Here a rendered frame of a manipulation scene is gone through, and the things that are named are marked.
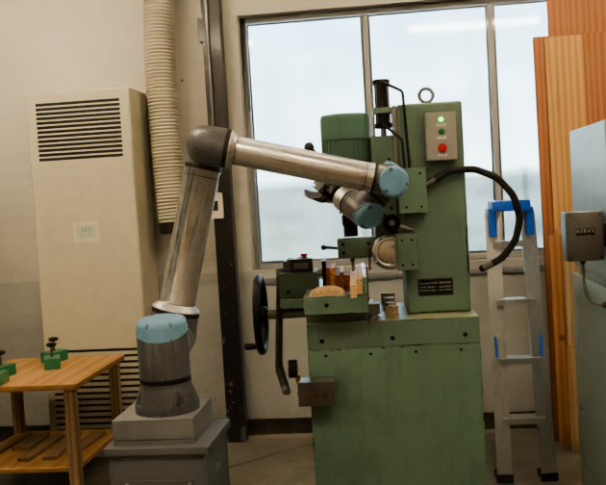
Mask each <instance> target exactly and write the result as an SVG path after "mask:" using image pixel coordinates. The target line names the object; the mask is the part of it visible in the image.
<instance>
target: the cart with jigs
mask: <svg viewBox="0 0 606 485"><path fill-rule="evenodd" d="M58 339H59V338H58V337H50V338H49V339H48V341H49V342H52V343H47V344H46V346H47V347H50V350H48V351H44V352H41V353H40V358H20V359H9V360H7V361H5V362H2V355H3V354H5V353H6V351H5V350H0V393H11V399H12V410H13V435H12V436H11V437H10V438H9V439H7V440H5V441H4V442H2V443H1V444H0V473H29V472H69V481H70V485H84V474H83V466H84V465H85V464H87V463H88V462H89V461H90V460H91V459H92V458H93V457H94V456H95V455H97V454H98V453H99V452H100V451H101V450H102V449H103V448H104V447H106V446H107V445H108V444H109V443H110V442H111V441H112V440H113V429H112V428H109V429H80V420H79V406H78V395H77V389H79V388H80V387H82V386H83V385H85V384H87V383H88V382H89V381H90V380H92V379H93V378H95V377H97V376H98V375H100V374H101V373H103V372H105V371H106V370H108V371H109V384H110V397H111V411H112V421H113V420H114V419H115V418H116V417H118V416H119V415H120V414H121V413H122V412H123V408H122V393H121V380H120V366H119V362H121V361H123V360H124V359H125V355H124V354H116V355H91V356H68V353H67V349H62V348H56V349H55V346H56V345H57V343H55V341H57V340H58ZM37 391H63V402H64V416H65V429H66V430H48V431H26V423H25V411H24V397H23V392H37Z"/></svg>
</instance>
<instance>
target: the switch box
mask: <svg viewBox="0 0 606 485"><path fill-rule="evenodd" d="M440 116H442V117H443V122H438V118H439V117H440ZM437 123H445V126H437ZM440 128H443V129H444V130H445V133H444V134H443V135H439V133H438V130H439V129H440ZM424 129H425V147H426V161H427V162H434V161H450V160H457V159H458V152H457V132H456V113H455V112H439V113H426V114H425V115H424ZM439 136H446V139H438V138H437V137H439ZM441 143H444V144H445V145H446V146H447V149H446V151H445V152H440V151H439V150H438V146H439V145H440V144H441ZM442 153H447V156H440V157H438V154H442Z"/></svg>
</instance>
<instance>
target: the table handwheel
mask: <svg viewBox="0 0 606 485"><path fill-rule="evenodd" d="M252 313H253V328H254V337H255V344H256V347H257V351H258V353H259V354H260V355H265V354H266V352H267V349H268V335H269V322H268V320H269V319H276V318H275V317H276V316H275V315H276V309H268V304H267V293H266V286H265V280H264V278H263V277H262V276H261V274H258V275H256V276H255V278H254V282H253V293H252ZM282 315H283V316H282V319H295V318H305V317H306V316H304V308H287V309H282Z"/></svg>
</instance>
